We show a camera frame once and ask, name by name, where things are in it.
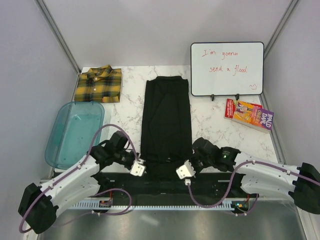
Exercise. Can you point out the right aluminium corner post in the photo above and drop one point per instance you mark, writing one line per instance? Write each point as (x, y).
(281, 26)

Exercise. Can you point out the aluminium frame rail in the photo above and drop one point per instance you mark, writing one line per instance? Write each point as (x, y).
(91, 187)

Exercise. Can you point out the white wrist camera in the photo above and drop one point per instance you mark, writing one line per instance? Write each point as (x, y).
(138, 168)
(186, 170)

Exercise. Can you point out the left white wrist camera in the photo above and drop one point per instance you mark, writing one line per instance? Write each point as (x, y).
(138, 168)

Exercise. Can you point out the white slotted cable duct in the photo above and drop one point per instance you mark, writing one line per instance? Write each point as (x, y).
(95, 204)

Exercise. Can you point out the yellow plaid folded shirt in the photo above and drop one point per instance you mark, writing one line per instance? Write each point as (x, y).
(99, 84)

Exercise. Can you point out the black long sleeve shirt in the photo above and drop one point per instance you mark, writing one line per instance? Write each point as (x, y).
(166, 130)

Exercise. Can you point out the left aluminium corner post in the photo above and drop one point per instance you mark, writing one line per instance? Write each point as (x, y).
(57, 33)

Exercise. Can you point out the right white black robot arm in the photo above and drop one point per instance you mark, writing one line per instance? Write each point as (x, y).
(255, 176)

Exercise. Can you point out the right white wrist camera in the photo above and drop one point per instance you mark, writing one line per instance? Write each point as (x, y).
(186, 170)

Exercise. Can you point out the white dry-erase board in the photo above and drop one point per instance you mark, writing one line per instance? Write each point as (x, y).
(226, 68)

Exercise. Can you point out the Roald Dahl paperback book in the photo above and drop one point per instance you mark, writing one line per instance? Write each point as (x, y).
(249, 114)

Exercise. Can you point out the aluminium corner post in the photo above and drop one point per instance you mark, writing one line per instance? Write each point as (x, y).
(57, 33)
(281, 26)

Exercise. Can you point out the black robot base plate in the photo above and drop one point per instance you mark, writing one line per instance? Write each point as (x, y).
(207, 189)

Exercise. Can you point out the teal transparent plastic bin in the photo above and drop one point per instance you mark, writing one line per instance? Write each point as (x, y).
(74, 128)

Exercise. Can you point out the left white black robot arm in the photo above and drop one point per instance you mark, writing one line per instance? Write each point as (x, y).
(41, 205)

